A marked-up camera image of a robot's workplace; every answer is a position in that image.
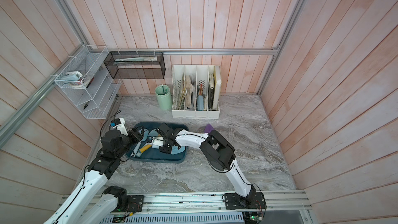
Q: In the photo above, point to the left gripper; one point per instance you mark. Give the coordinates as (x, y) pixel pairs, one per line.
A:
(134, 134)

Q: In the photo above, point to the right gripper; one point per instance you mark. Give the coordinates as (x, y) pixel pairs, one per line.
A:
(167, 151)

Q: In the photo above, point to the light blue rounded shovel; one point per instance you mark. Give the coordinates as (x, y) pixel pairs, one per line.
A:
(148, 136)

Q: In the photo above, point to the yellow shovel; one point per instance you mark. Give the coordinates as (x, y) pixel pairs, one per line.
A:
(144, 148)

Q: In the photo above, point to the teal plastic storage box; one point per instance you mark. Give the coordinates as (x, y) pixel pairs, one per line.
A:
(154, 155)

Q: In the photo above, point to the purple shovel pink handle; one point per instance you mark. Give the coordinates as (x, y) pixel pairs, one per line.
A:
(208, 128)

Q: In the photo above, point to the pointed light blue trowel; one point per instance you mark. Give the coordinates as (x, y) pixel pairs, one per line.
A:
(178, 150)

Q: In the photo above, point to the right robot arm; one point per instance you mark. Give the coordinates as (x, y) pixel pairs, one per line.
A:
(221, 157)

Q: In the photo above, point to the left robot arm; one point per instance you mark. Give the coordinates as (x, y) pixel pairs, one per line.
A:
(115, 143)

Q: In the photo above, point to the green cup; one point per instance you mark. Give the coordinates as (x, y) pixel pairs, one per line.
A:
(164, 98)

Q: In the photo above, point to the books in organizer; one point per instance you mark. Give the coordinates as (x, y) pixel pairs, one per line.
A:
(196, 95)

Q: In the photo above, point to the white file organizer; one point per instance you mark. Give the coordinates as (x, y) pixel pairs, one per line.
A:
(200, 72)

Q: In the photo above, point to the black mesh basket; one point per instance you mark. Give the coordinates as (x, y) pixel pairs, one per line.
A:
(135, 65)

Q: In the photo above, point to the white tape dispenser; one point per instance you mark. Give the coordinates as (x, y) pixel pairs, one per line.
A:
(73, 79)

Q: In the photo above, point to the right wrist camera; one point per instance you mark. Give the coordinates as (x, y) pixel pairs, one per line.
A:
(157, 143)

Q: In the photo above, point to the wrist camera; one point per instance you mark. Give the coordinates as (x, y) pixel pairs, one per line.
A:
(119, 124)
(157, 143)

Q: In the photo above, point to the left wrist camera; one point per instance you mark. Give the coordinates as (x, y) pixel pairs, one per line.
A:
(119, 124)

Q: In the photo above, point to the white wire shelf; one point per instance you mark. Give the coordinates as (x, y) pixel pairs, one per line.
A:
(95, 98)

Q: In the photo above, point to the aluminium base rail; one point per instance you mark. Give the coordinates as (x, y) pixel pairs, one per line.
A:
(206, 202)

